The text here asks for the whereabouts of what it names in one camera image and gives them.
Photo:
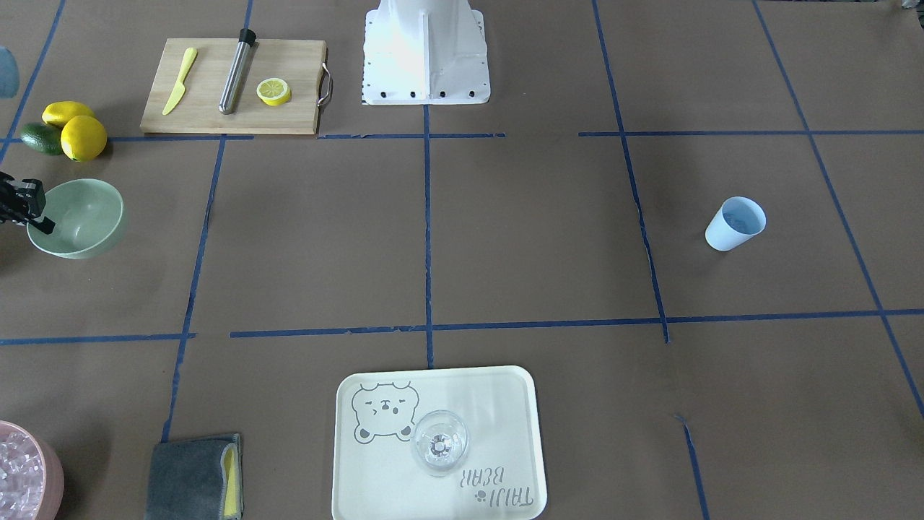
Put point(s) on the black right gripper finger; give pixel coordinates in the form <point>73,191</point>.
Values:
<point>31,197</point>
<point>41,223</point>

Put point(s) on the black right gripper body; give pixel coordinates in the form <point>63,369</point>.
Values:
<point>19,201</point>

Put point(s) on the green bowl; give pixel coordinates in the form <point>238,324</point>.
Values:
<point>90,218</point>

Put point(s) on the light blue plastic cup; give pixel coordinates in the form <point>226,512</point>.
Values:
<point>738,220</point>

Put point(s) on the pink bowl with ice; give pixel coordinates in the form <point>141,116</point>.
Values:
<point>32,476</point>

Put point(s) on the green avocado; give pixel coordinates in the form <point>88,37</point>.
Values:
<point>42,137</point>

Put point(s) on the yellow lemon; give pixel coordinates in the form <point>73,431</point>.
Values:
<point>59,113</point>
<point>83,138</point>

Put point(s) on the yellow plastic knife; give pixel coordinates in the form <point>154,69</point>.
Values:
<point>179,88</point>

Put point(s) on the steel muddler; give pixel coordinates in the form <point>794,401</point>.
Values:
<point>235,77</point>

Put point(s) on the half lemon slice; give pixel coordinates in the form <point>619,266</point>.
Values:
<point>274,92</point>

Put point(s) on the yellow sponge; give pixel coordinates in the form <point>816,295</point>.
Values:
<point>231,502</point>

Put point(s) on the cream bear tray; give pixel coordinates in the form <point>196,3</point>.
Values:
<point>376,477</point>

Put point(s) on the clear glass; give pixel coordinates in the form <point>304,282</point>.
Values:
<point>440,443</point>

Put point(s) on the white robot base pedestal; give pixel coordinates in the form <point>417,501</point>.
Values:
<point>425,53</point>

